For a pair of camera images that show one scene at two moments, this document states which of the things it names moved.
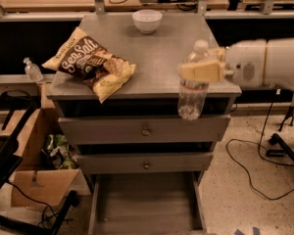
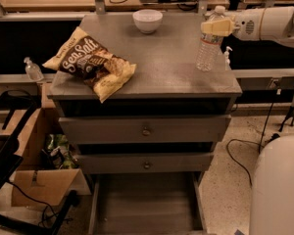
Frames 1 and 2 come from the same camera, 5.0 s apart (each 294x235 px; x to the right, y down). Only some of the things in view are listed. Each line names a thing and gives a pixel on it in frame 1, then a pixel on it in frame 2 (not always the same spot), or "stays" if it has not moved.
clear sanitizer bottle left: (32, 70) stays
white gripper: (245, 64) -> (247, 26)
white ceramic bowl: (147, 21) stays
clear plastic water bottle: (193, 95) -> (209, 49)
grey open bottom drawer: (146, 203) stays
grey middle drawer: (110, 163) stays
